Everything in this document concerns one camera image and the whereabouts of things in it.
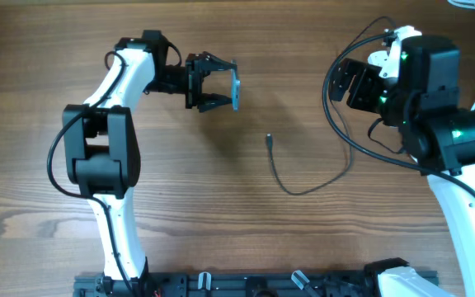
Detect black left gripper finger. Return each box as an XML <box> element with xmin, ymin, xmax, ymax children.
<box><xmin>198</xmin><ymin>93</ymin><xmax>233</xmax><ymax>112</ymax></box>
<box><xmin>202</xmin><ymin>51</ymin><xmax>238</xmax><ymax>75</ymax></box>

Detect blue screen Galaxy smartphone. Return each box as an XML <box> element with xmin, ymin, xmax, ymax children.
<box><xmin>230</xmin><ymin>59</ymin><xmax>241</xmax><ymax>111</ymax></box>

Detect black USB charger cable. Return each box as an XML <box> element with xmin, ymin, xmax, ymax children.
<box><xmin>266</xmin><ymin>16</ymin><xmax>397</xmax><ymax>196</ymax></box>

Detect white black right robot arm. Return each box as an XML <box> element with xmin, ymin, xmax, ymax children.
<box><xmin>322</xmin><ymin>33</ymin><xmax>475</xmax><ymax>296</ymax></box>

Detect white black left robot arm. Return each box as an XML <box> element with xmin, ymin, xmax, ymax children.
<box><xmin>51</xmin><ymin>30</ymin><xmax>240</xmax><ymax>296</ymax></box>

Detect white power strip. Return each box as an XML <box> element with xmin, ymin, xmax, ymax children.
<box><xmin>368</xmin><ymin>50</ymin><xmax>388</xmax><ymax>68</ymax></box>

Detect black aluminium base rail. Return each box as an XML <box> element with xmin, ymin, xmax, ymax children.
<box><xmin>73</xmin><ymin>270</ymin><xmax>440</xmax><ymax>297</ymax></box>

